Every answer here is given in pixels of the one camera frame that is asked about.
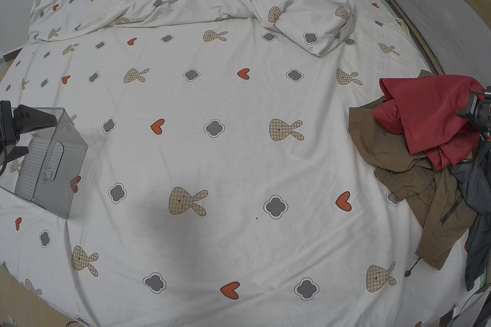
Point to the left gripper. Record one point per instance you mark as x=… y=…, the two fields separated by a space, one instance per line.
x=4 y=122

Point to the red shirt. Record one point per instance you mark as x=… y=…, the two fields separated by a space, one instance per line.
x=429 y=111

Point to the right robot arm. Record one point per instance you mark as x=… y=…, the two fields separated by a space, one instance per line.
x=485 y=122

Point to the clear plastic box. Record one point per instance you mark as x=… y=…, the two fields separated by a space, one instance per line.
x=57 y=172

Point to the white printed quilt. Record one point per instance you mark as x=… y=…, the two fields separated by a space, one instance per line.
x=191 y=7

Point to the brown jacket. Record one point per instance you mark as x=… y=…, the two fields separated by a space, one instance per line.
x=383 y=149

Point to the dark grey garment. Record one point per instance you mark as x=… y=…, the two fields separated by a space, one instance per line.
x=479 y=195

